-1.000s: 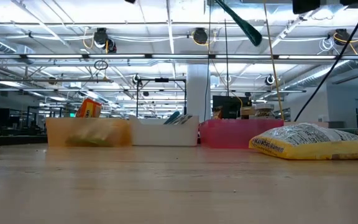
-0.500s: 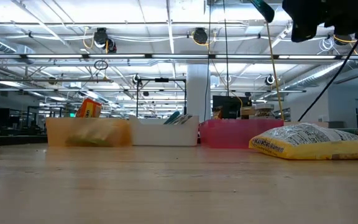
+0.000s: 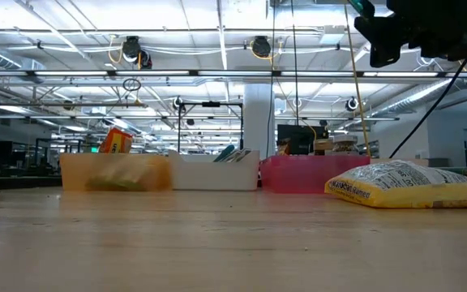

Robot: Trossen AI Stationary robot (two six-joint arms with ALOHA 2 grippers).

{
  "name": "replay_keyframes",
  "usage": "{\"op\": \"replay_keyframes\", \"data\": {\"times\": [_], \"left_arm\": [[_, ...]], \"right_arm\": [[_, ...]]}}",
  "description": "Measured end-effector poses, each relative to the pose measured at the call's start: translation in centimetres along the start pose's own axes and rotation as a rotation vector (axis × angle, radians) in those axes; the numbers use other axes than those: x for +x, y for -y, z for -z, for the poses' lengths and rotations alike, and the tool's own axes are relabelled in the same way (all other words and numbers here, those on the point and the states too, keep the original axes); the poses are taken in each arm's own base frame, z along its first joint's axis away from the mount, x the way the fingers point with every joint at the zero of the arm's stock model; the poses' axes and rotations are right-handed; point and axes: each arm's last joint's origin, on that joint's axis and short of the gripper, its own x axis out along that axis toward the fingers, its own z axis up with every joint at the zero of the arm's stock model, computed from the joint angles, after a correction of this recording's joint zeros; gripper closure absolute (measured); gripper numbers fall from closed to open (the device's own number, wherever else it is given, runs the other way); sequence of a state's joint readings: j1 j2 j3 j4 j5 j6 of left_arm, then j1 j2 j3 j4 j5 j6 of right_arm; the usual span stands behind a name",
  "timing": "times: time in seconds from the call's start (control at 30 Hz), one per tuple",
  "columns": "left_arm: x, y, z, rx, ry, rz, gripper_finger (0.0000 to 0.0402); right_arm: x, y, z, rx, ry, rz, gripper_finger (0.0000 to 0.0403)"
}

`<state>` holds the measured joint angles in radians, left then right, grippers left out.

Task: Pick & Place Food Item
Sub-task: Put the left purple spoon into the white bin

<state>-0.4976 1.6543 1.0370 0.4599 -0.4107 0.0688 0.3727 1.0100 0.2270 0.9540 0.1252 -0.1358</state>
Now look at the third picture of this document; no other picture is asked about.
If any black metal camera stand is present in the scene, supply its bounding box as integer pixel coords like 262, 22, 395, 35
178, 101, 245, 152

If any pink plastic bin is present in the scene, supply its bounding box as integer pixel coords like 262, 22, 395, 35
259, 154, 371, 195

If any orange plastic bin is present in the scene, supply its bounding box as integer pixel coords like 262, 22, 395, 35
58, 152, 174, 192

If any orange ramen noodle packet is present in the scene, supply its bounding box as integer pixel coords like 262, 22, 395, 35
98, 127, 135, 155

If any white plastic bin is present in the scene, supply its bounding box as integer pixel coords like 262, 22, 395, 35
167, 148, 261, 191

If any white label spice jar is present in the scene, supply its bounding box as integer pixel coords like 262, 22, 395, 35
332, 134, 360, 157

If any yellow cable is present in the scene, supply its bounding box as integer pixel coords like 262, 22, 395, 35
343, 0, 372, 158

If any gold lid spice jar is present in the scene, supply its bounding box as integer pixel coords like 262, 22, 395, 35
313, 138, 335, 157

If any black monitor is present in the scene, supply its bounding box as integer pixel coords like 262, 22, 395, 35
276, 123, 331, 157

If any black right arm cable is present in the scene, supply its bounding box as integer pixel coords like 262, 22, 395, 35
388, 58, 467, 160

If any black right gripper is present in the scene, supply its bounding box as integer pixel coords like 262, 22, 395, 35
353, 0, 467, 69

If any yellow edged food packet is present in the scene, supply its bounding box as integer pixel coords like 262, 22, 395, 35
324, 159, 467, 210

